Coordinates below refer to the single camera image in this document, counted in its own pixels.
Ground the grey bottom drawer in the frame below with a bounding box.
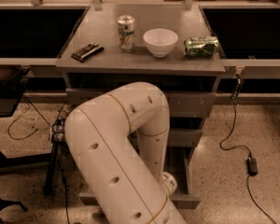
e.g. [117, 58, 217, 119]
[78, 146, 202, 210]

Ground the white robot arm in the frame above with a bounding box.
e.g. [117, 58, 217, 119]
[65, 82, 187, 224]

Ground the grey top drawer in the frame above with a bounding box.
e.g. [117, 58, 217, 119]
[66, 73, 216, 118]

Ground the grey drawer cabinet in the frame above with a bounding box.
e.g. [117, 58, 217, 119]
[55, 3, 227, 173]

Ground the white bowl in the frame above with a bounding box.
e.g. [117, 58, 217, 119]
[143, 29, 178, 58]

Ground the black snack bar packet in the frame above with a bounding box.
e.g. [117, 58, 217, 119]
[71, 43, 104, 63]

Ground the upright white soda can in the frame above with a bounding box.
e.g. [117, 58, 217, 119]
[117, 15, 135, 52]

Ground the green soda can lying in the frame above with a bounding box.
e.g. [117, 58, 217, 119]
[184, 36, 218, 58]

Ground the dark bin at left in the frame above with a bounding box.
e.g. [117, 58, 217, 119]
[0, 65, 30, 118]

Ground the black stand with legs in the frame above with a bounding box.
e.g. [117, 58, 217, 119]
[0, 142, 59, 195]

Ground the black tripod foot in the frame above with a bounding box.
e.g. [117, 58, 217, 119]
[0, 198, 28, 224]

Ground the thin black floor cable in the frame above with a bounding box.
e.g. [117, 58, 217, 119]
[6, 91, 71, 224]

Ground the black power adapter with cable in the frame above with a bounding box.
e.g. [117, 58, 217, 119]
[219, 75, 277, 224]

